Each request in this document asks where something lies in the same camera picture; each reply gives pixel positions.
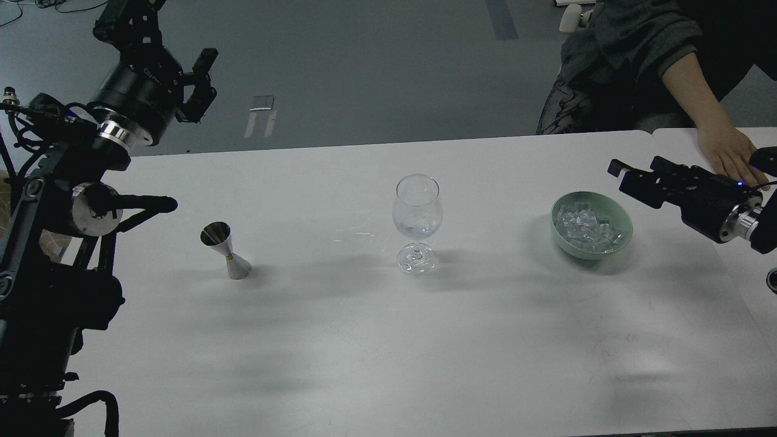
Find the person in grey sweater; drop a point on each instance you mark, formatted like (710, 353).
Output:
(611, 72)

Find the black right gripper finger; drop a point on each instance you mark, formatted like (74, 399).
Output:
(660, 167)
(646, 188)

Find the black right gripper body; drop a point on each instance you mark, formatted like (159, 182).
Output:
(717, 206)

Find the steel cocktail jigger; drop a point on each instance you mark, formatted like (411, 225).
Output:
(217, 236)

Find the green bowl of ice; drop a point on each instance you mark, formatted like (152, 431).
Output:
(590, 226)

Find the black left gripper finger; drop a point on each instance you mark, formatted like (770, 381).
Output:
(203, 93)
(132, 28)

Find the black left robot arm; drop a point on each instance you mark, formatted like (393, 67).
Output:
(47, 306)

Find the white chair part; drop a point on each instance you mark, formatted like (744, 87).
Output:
(576, 16)

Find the beige checked cloth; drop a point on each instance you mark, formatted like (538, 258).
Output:
(53, 244)

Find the clear wine glass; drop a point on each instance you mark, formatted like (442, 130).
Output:
(417, 213)

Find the person's bare hand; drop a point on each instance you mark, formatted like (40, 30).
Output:
(729, 151)

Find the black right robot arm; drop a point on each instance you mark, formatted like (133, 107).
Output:
(764, 238)

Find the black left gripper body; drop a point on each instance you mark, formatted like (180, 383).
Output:
(144, 87)

